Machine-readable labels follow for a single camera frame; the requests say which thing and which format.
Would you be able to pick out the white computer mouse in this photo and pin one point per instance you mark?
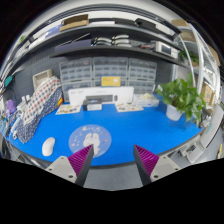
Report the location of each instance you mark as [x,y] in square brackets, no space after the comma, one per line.
[48,146]

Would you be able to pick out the yellow card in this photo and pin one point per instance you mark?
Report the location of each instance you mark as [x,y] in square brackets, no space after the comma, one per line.
[110,81]

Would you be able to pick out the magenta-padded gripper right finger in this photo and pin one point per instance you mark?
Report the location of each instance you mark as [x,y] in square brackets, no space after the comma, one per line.
[160,166]

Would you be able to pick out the yellow and red object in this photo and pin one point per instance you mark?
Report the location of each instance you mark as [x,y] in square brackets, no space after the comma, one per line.
[60,101]

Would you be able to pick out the purple object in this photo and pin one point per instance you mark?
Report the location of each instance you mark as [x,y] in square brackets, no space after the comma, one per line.
[11,106]

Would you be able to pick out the colourful picture card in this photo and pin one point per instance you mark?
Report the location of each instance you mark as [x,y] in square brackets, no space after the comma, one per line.
[128,107]
[68,109]

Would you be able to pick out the plaid checkered cloth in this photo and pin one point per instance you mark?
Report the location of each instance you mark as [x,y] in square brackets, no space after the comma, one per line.
[41,96]

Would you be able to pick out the potted green plant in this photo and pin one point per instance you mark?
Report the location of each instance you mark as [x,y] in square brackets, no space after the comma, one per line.
[181,96]

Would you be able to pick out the clear tissue pack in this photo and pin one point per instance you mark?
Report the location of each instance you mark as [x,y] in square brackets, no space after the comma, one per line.
[146,100]

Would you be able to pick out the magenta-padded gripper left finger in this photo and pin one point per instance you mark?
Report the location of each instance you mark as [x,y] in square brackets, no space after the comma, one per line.
[63,166]

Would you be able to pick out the teal object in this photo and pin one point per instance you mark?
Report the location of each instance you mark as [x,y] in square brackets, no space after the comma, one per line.
[8,81]

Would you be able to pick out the white metal rack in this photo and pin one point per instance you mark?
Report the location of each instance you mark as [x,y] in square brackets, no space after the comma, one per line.
[201,60]

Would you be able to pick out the long white keyboard box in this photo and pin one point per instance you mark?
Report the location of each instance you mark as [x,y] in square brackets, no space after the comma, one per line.
[100,91]

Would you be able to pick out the navy polka dot cloth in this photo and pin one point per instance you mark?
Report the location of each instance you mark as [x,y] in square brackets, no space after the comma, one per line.
[33,125]

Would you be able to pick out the small dark box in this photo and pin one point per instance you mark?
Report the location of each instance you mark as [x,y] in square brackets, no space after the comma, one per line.
[91,106]

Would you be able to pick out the round blue bunny mouse pad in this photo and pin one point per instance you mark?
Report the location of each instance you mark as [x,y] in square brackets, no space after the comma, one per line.
[96,133]

